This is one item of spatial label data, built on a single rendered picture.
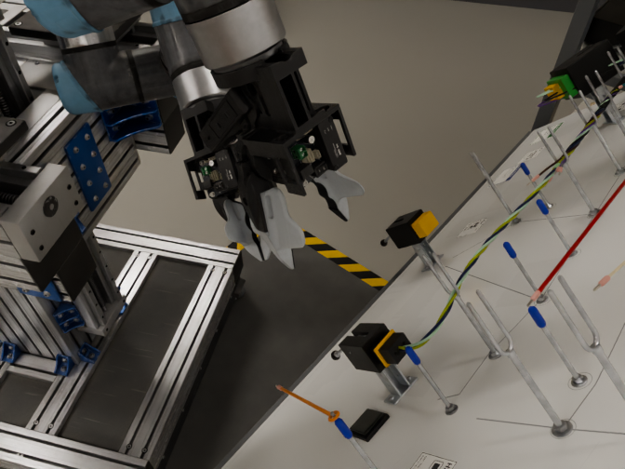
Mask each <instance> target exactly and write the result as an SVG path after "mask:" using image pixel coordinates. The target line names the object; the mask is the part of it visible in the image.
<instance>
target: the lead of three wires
mask: <svg viewBox="0 0 625 469"><path fill-rule="evenodd" d="M457 295H458V294H457V293H456V291H455V290H454V289H453V291H452V292H451V294H450V296H449V298H448V301H447V304H446V307H445V309H444V311H443V312H442V313H441V315H440V316H439V318H438V320H437V322H436V324H435V326H434V327H433V328H432V329H431V330H430V331H429V332H428V333H427V334H426V335H425V336H424V337H423V338H422V339H421V340H420V341H419V342H416V343H412V344H409V345H404V346H399V347H398V348H399V349H401V350H399V351H400V352H405V351H406V350H405V348H406V347H407V346H410V347H412V349H413V350H415V349H418V348H420V347H421V346H423V345H424V344H425V343H427V342H428V341H429V339H430V338H431V337H432V336H433V335H434V334H435V333H436V332H437V331H438V330H439V329H440V327H441V326H442V325H443V323H444V321H445V318H446V317H447V315H448V314H449V312H450V310H451V308H452V305H453V302H454V300H455V298H456V297H457Z"/></svg>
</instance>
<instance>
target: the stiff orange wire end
mask: <svg viewBox="0 0 625 469"><path fill-rule="evenodd" d="M275 386H276V387H277V389H278V390H280V391H283V392H285V393H287V394H289V395H291V396H293V397H295V398H296V399H298V400H300V401H301V402H303V403H305V404H307V405H309V406H311V407H313V408H314V409H317V410H319V411H321V412H323V413H324V414H325V415H327V416H329V417H328V421H329V422H333V421H335V420H336V419H337V418H338V417H339V415H340V413H339V411H338V410H335V411H333V412H334V413H335V414H336V416H335V417H334V418H333V416H331V415H330V411H328V410H326V409H323V408H321V407H319V406H317V405H315V404H314V403H312V402H311V401H309V400H307V399H305V398H303V397H301V396H299V395H296V394H294V393H292V392H290V391H288V390H287V389H286V388H284V387H283V386H281V385H275Z"/></svg>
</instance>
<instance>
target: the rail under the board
mask: <svg viewBox="0 0 625 469"><path fill-rule="evenodd" d="M531 133H532V132H531V131H528V132H527V133H526V134H525V135H524V137H523V138H522V139H521V140H520V141H519V142H518V143H517V144H516V145H515V146H514V147H513V148H512V149H511V151H510V152H509V153H508V154H507V155H506V156H505V157H504V158H503V159H502V160H501V161H500V162H499V163H498V165H497V166H496V167H495V168H494V169H493V170H492V171H491V172H490V173H489V174H488V175H489V177H491V176H492V175H493V174H494V173H495V172H496V171H497V170H498V169H499V167H500V166H501V165H502V164H503V163H504V162H505V161H506V160H507V159H508V158H509V157H510V155H511V154H512V153H513V152H514V151H515V150H516V149H517V148H518V147H519V146H520V145H521V143H522V142H523V141H524V140H525V139H526V138H527V137H528V136H529V135H530V134H531ZM486 181H487V179H486V178H485V179H484V180H483V181H482V182H481V183H480V184H479V185H478V186H477V187H476V188H475V189H474V190H473V191H472V193H471V194H470V195H469V196H468V197H467V198H466V199H465V200H464V201H463V202H462V203H461V204H460V205H459V207H458V208H457V209H456V210H455V211H454V212H453V213H452V214H451V215H450V216H449V217H448V218H447V219H446V220H445V222H444V223H443V224H442V225H441V226H440V227H439V228H438V229H437V230H436V231H435V232H434V233H433V235H432V236H431V237H430V238H429V239H428V240H427V241H428V243H429V244H430V242H431V241H432V240H433V239H434V238H435V237H436V236H437V235H438V234H439V233H440V232H441V230H442V229H443V228H444V227H445V226H446V225H447V224H448V223H449V222H450V221H451V220H452V219H453V217H454V216H455V215H456V214H457V213H458V212H459V211H460V210H461V209H462V208H463V207H464V205H465V204H466V203H467V202H468V201H469V200H470V199H471V198H472V197H473V196H474V195H475V193H476V192H477V191H478V190H479V189H480V188H481V187H482V186H483V185H484V184H485V183H486ZM417 256H418V254H417V252H416V253H415V254H414V255H413V256H412V257H411V258H410V259H409V260H408V261H407V263H406V264H405V265H404V266H403V267H402V268H401V269H400V270H399V271H398V272H397V273H396V274H395V275H394V277H393V278H392V279H391V280H390V281H389V282H388V283H387V284H386V285H385V286H384V287H383V288H382V289H381V291H380V292H379V293H378V294H377V295H376V296H375V297H374V298H373V299H372V300H371V301H370V302H369V303H368V305H367V306H366V307H365V308H364V309H363V310H362V311H361V312H360V313H359V314H358V315H357V316H356V317H355V319H354V320H353V321H352V322H351V323H350V324H349V325H348V326H347V327H346V328H345V329H344V330H343V331H342V332H341V333H340V335H339V336H338V337H337V338H336V339H335V340H334V341H333V342H332V343H330V344H329V346H328V347H327V348H326V349H325V350H324V351H323V352H322V353H321V354H320V355H319V356H318V357H317V359H316V360H315V361H314V362H313V363H312V364H311V365H310V366H309V367H308V368H307V369H306V370H305V371H304V373H303V374H302V375H301V376H300V377H299V378H298V379H297V380H296V381H295V382H294V383H293V384H292V385H291V387H290V388H289V389H288V391H290V392H293V390H294V389H295V388H296V387H297V386H298V385H299V384H300V383H301V382H302V381H303V380H304V379H305V377H306V376H307V375H308V374H309V373H310V372H311V371H312V370H313V369H314V368H315V367H316V365H317V364H318V363H319V362H320V361H321V360H322V359H323V358H324V357H325V356H326V355H327V353H328V352H329V351H330V350H331V349H332V348H333V347H334V346H335V345H336V344H337V343H338V342H339V340H340V339H341V338H342V337H343V336H344V335H345V334H346V333H347V332H348V331H349V330H350V329H351V327H352V326H353V325H354V324H355V323H356V322H357V321H358V320H359V319H360V318H361V317H362V315H363V314H364V313H365V312H366V311H367V310H368V309H369V308H370V307H371V306H372V305H373V303H374V302H375V301H376V300H377V299H378V298H379V297H380V296H381V295H382V294H383V293H384V291H385V290H386V289H387V288H388V287H389V286H390V285H391V284H392V283H393V282H394V281H395V280H396V278H397V277H398V276H399V275H400V274H401V273H402V272H403V271H404V270H405V269H406V268H407V266H408V265H409V264H410V263H411V262H412V261H413V260H415V259H416V258H417ZM288 396H289V394H287V393H284V394H283V395H282V396H281V397H280V398H279V399H278V401H277V402H276V403H275V404H274V405H273V406H272V407H271V408H270V409H269V410H268V411H267V412H266V413H265V415H264V416H263V417H262V418H261V419H260V420H259V421H258V422H257V423H256V424H255V425H254V426H253V427H252V429H251V430H250V431H249V432H248V433H247V434H246V435H245V436H244V437H243V438H242V439H241V440H240V441H239V443H238V444H237V445H236V446H235V447H234V448H233V449H232V450H231V451H230V452H229V453H228V454H227V455H226V457H225V458H224V459H223V460H222V461H221V462H220V463H219V464H218V465H217V466H216V467H215V468H214V469H221V468H222V467H223V466H224V465H225V463H226V462H227V461H228V460H230V459H231V457H232V456H233V455H234V454H235V453H236V451H237V450H239V449H240V448H241V447H242V446H243V445H244V444H245V443H246V442H247V440H248V439H249V438H250V437H251V436H252V435H253V434H254V433H255V432H256V431H257V430H258V429H259V427H260V426H261V425H262V424H263V423H264V422H265V421H266V420H267V419H268V418H269V417H270V416H271V414H272V413H273V412H274V411H275V410H276V409H277V408H278V407H279V406H280V405H281V404H282V402H283V401H284V400H285V399H286V398H287V397H288Z"/></svg>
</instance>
